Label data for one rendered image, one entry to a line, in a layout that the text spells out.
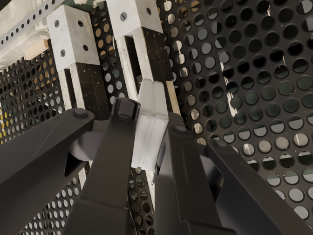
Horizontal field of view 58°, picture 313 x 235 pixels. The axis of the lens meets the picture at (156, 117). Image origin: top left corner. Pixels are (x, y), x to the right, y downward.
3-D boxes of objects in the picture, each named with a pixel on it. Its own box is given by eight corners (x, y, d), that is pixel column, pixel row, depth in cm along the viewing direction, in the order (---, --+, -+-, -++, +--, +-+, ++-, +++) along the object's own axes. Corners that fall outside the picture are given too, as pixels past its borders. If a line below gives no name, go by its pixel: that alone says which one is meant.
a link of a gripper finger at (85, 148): (125, 172, 12) (55, 157, 12) (132, 127, 17) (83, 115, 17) (132, 141, 12) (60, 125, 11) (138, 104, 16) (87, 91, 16)
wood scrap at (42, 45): (47, 39, 73) (43, 38, 72) (49, 47, 73) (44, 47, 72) (28, 52, 78) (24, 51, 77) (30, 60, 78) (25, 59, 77)
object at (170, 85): (173, 80, 52) (164, 79, 50) (183, 122, 51) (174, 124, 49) (159, 86, 54) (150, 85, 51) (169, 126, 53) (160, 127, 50)
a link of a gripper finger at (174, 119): (166, 148, 12) (233, 163, 12) (162, 108, 16) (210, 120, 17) (157, 178, 12) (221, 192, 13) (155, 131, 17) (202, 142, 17)
